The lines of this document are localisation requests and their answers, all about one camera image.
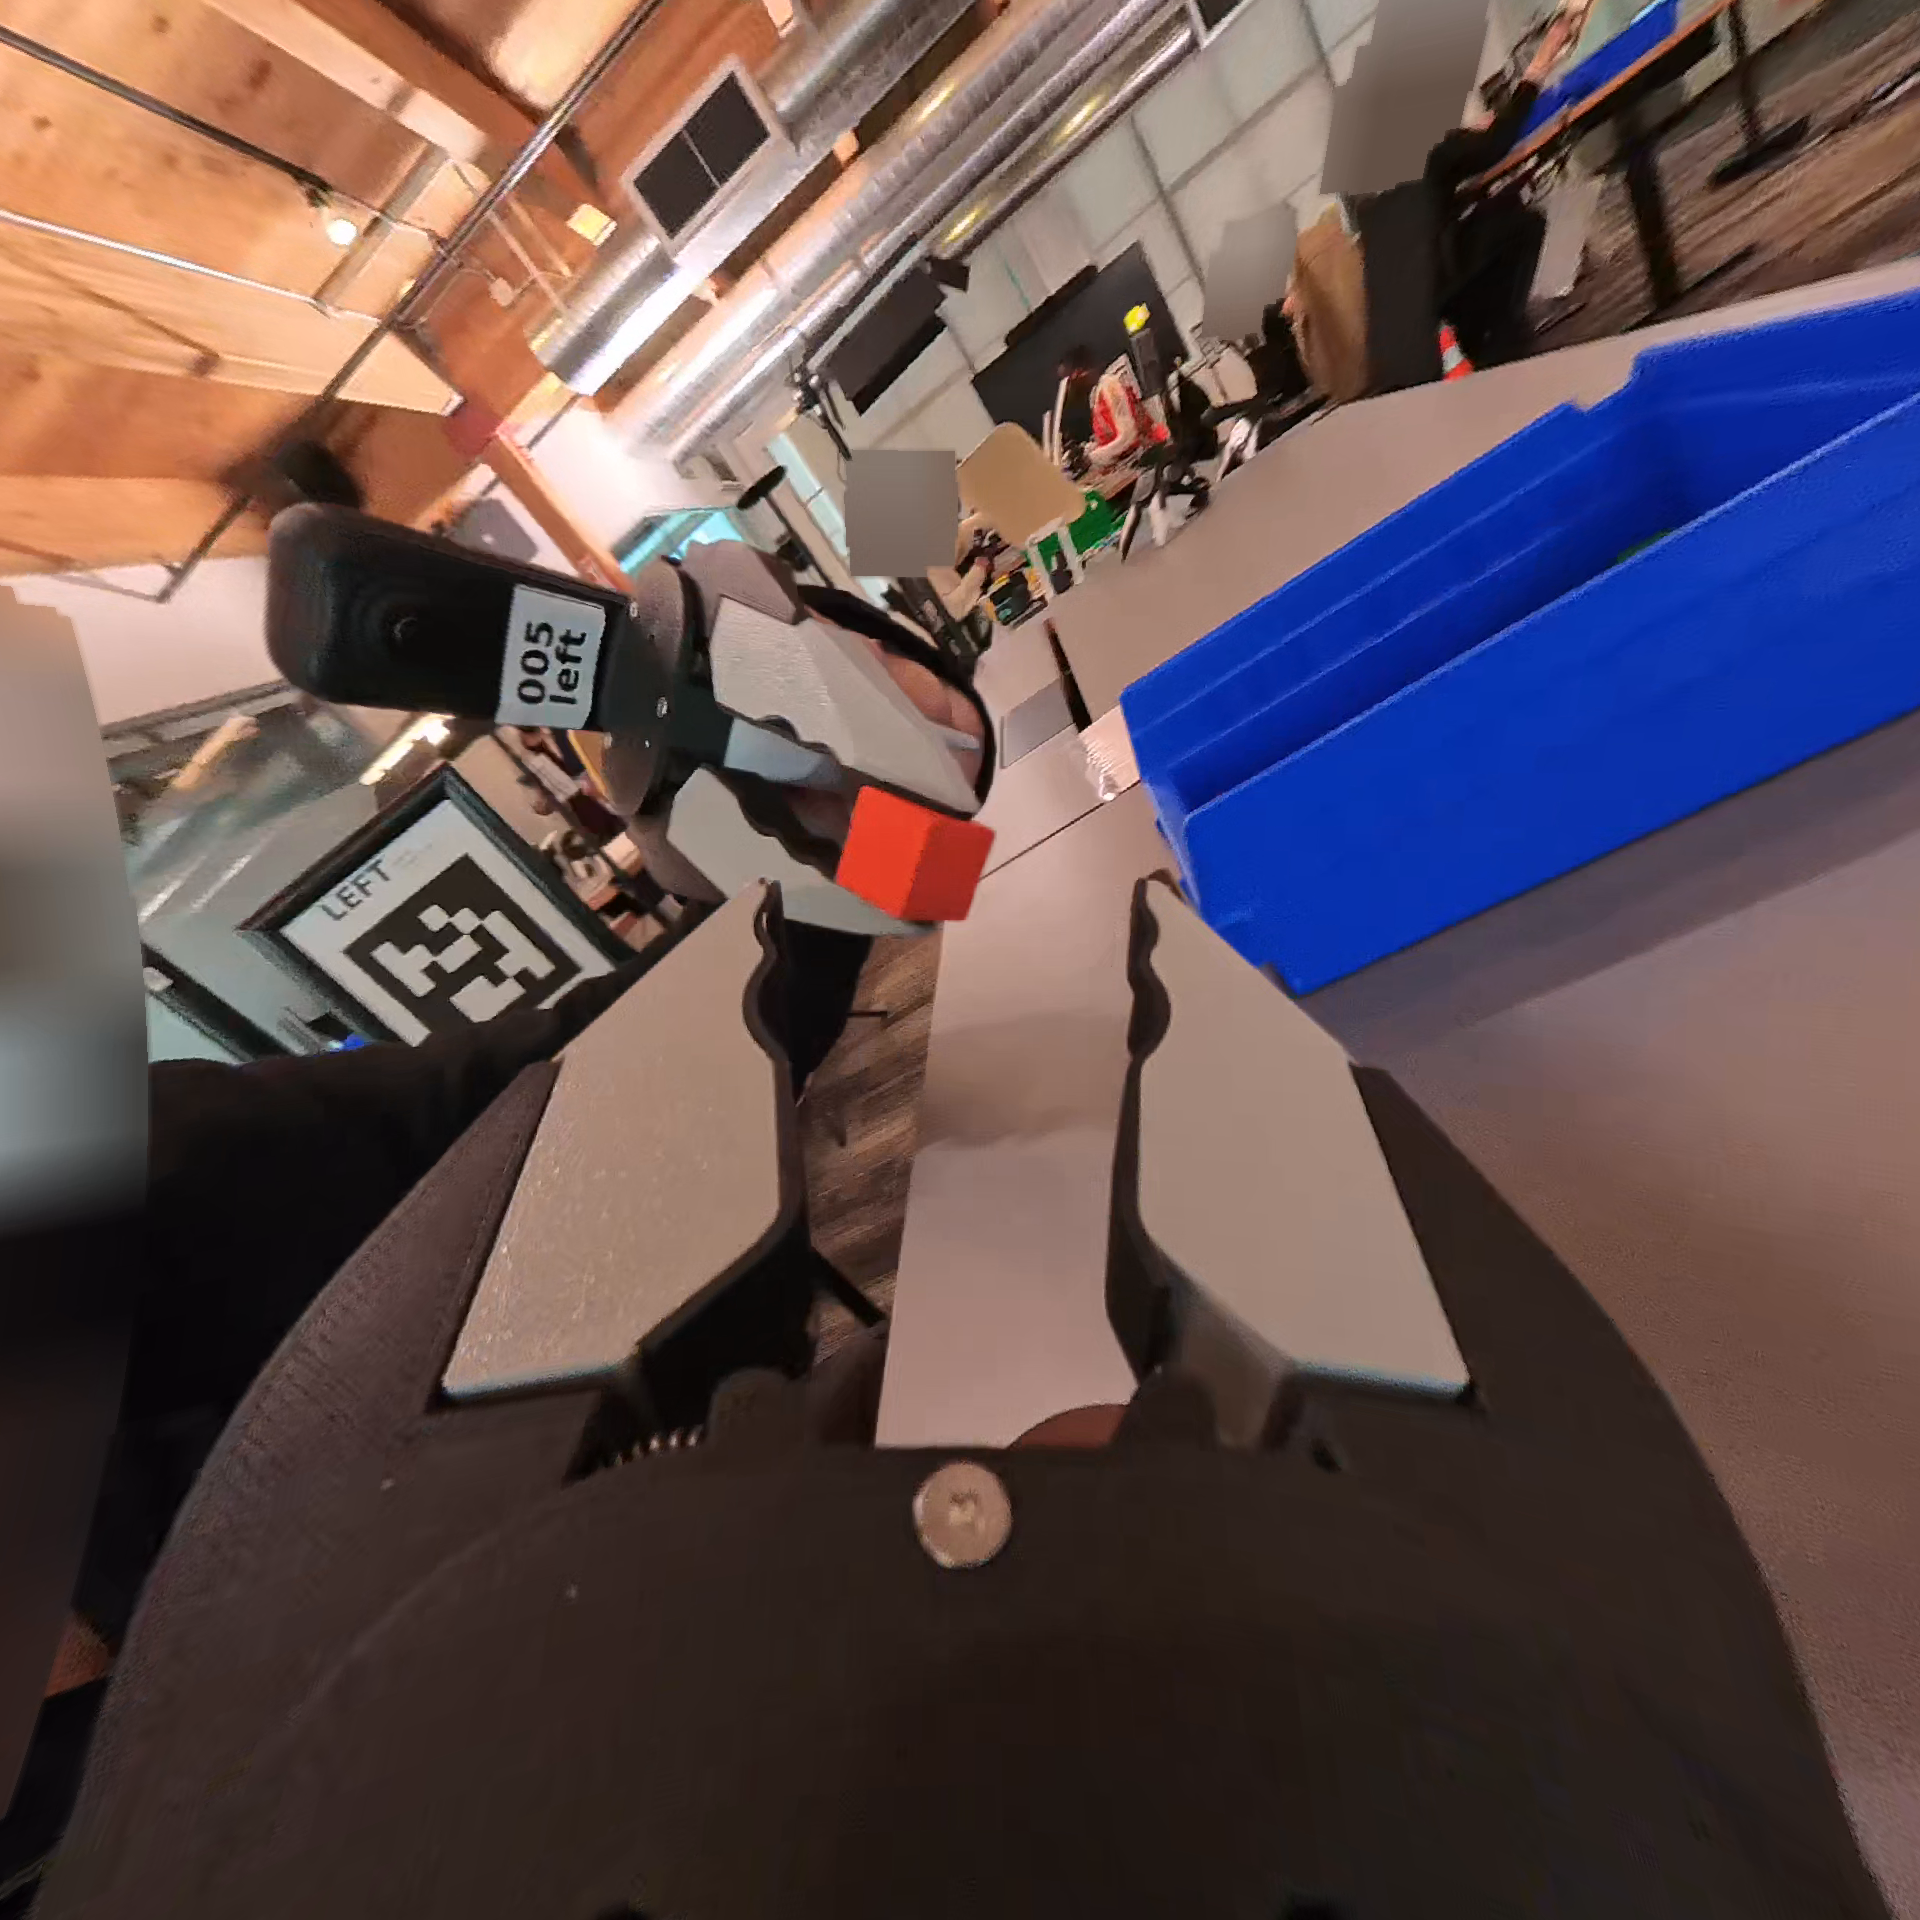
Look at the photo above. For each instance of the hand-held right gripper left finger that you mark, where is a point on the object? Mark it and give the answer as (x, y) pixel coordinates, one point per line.
(646, 1184)

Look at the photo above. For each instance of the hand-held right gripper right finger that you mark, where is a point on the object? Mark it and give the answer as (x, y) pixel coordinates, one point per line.
(1291, 1215)

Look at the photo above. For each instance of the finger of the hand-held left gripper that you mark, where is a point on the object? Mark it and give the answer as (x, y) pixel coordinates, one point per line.
(721, 856)
(811, 690)

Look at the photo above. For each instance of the red cube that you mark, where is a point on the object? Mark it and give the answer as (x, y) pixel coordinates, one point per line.
(915, 856)

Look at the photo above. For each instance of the blue plastic bin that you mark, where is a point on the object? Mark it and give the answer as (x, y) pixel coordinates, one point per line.
(1501, 751)

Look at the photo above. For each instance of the printed marker sign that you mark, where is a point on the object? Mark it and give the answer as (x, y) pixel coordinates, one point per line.
(451, 944)

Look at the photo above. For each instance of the paper in plastic sleeve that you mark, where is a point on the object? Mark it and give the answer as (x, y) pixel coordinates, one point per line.
(1102, 758)

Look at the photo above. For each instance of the orange traffic cone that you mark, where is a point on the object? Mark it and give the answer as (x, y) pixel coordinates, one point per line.
(1455, 353)

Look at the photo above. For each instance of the blue storage bin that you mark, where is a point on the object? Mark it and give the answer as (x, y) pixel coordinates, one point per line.
(1621, 38)

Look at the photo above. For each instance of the black floor lamp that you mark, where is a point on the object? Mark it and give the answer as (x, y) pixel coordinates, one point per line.
(1770, 162)

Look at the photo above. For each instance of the black wall screen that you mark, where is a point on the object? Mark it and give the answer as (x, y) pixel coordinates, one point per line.
(1081, 330)

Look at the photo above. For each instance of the metal air duct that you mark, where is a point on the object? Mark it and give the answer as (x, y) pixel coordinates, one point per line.
(839, 90)

